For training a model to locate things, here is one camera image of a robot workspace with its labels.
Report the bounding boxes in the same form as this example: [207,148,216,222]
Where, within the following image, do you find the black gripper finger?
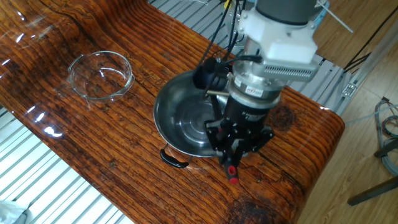
[234,126,275,162]
[205,119,240,165]

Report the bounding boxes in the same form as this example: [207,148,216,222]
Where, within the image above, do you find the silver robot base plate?
[222,0,249,49]

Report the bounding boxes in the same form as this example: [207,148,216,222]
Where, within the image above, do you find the clear glass bowl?
[67,50,136,105]

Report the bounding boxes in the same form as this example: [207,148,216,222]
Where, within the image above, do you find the grey cable coil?
[374,96,398,177]

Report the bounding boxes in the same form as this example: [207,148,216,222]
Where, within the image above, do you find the wood-grain vinyl table cover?
[0,0,346,224]

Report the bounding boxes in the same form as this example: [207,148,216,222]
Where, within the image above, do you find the black floor cables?
[343,5,398,75]

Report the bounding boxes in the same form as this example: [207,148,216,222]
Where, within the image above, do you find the aluminium frame bar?
[334,18,398,116]

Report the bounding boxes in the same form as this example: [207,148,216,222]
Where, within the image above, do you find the steel pot black handles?
[153,70,249,169]

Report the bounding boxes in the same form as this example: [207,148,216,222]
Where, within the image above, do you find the translucent tube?
[344,104,398,126]

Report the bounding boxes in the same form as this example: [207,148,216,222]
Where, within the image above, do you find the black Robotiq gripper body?
[223,96,280,133]

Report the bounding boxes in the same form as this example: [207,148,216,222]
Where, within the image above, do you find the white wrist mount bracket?
[238,7,318,65]

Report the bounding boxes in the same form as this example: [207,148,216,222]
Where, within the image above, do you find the vented wrist adapter box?
[260,60,321,83]

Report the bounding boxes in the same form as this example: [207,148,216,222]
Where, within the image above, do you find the dark furniture leg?
[374,138,398,159]
[347,176,398,207]

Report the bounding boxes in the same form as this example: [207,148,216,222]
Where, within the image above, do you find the white zip tie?
[317,0,354,34]

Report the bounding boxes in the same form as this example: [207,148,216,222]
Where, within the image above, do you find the black ladle red-tipped handle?
[192,57,240,185]

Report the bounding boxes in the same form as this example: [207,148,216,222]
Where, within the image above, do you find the white plastic bag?
[0,200,32,224]

